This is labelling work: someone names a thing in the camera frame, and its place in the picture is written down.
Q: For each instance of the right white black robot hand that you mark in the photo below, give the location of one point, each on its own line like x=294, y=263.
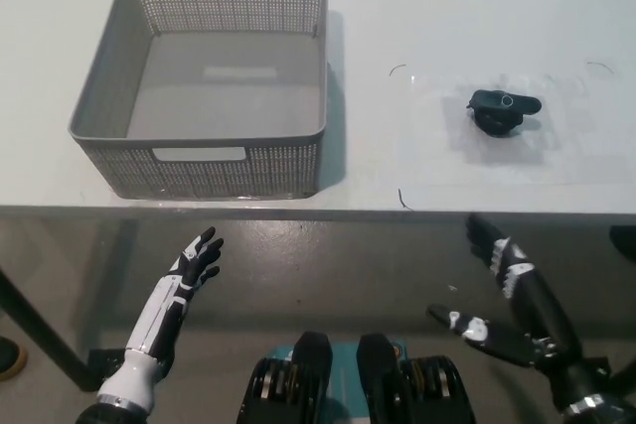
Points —
x=534, y=312

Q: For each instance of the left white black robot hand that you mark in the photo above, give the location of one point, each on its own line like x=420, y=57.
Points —
x=171, y=305

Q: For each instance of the black webcam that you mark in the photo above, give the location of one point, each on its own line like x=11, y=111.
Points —
x=499, y=108

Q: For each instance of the black table foot plate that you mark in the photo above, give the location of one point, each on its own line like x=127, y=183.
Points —
x=107, y=362
x=596, y=365

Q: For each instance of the black rounded object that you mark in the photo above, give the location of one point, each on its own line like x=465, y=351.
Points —
x=625, y=242

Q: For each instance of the black metal table leg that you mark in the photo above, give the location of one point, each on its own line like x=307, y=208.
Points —
x=47, y=332

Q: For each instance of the black robot legs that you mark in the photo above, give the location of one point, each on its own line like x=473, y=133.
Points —
x=308, y=379

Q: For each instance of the dark shoe with tan sole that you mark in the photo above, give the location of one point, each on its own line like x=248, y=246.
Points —
x=11, y=359

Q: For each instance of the grey perforated plastic basket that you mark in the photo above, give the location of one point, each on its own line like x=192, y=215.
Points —
x=223, y=91

